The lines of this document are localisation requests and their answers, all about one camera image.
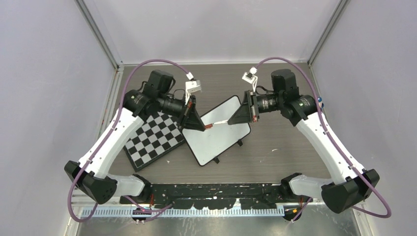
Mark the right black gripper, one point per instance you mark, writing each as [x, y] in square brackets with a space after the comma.
[243, 115]

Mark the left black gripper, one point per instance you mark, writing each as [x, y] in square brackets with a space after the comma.
[191, 119]

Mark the red white marker pen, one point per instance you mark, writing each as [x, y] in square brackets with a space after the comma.
[209, 126]

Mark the white whiteboard black frame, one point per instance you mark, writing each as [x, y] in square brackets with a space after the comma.
[208, 145]

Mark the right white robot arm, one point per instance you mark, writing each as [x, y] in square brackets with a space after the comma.
[347, 185]

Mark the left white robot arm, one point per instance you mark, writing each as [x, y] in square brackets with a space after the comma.
[91, 173]

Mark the black white chessboard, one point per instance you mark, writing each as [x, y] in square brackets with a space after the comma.
[158, 136]

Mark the blue red toy car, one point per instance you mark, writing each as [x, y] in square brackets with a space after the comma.
[320, 101]

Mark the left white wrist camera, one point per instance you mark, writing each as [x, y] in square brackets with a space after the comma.
[191, 86]

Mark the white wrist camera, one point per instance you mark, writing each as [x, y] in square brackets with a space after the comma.
[191, 86]
[251, 78]

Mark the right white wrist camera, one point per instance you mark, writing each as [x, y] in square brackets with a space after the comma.
[251, 78]

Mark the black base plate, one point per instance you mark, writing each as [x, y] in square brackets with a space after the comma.
[216, 196]

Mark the slotted cable duct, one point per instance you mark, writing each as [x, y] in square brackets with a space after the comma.
[236, 211]

